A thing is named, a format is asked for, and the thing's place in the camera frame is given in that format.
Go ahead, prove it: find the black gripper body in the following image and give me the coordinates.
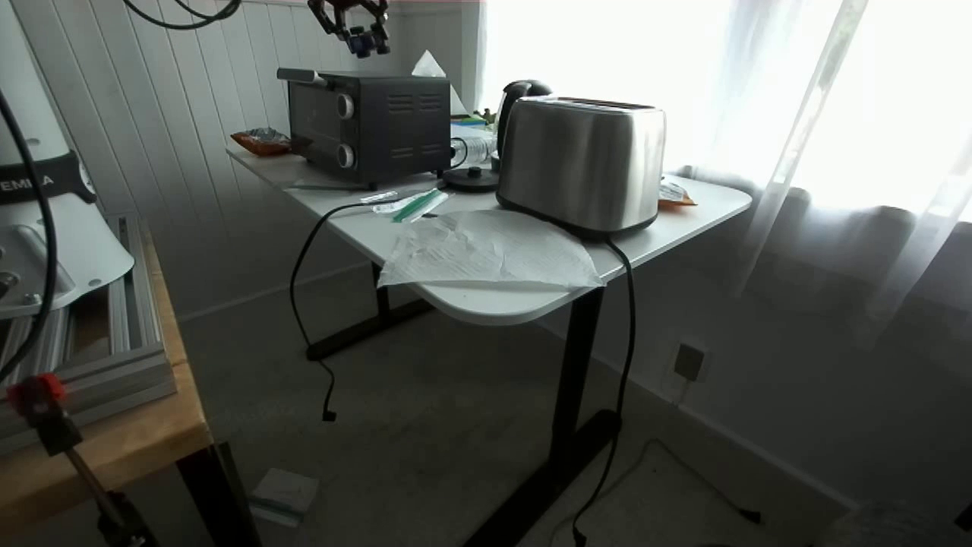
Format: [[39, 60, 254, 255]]
[[306, 0, 394, 35]]

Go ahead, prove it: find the wooden workbench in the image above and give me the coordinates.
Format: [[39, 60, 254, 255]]
[[0, 239, 266, 547]]

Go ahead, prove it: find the black oven power cable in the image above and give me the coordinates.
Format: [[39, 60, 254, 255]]
[[285, 180, 449, 426]]

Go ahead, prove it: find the thin black cable loop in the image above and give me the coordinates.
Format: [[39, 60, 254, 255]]
[[123, 0, 247, 32]]

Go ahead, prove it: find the black electric kettle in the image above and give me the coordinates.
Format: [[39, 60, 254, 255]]
[[493, 74, 557, 177]]

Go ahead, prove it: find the wall power outlet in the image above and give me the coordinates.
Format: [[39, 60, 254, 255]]
[[671, 339, 708, 386]]

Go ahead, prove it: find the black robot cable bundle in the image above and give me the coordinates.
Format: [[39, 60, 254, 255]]
[[0, 92, 61, 382]]

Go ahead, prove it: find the toy monster truck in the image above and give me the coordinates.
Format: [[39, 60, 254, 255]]
[[350, 27, 387, 60]]

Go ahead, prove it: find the brown flat tray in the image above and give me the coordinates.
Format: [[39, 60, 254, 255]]
[[229, 124, 298, 158]]

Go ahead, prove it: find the aluminium rail frame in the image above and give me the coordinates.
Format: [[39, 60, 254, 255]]
[[0, 214, 177, 436]]

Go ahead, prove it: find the grey flat floor box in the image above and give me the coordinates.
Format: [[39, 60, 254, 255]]
[[247, 463, 322, 527]]

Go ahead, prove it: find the silver two-slot toaster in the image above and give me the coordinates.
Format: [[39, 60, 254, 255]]
[[496, 95, 669, 239]]

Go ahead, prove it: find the black toaster power cable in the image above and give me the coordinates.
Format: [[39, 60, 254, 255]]
[[568, 233, 645, 547]]

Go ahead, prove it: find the round black kettle base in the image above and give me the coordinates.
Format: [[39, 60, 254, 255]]
[[441, 164, 503, 194]]

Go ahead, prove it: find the red bar clamp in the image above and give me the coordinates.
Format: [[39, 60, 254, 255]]
[[5, 371, 161, 547]]

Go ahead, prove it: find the black table frame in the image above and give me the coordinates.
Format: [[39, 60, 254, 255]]
[[303, 259, 624, 547]]

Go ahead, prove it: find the white sheer curtain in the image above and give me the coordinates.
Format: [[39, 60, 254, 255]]
[[473, 0, 972, 343]]

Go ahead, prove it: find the black toaster oven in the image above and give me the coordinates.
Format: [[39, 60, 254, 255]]
[[275, 63, 455, 191]]

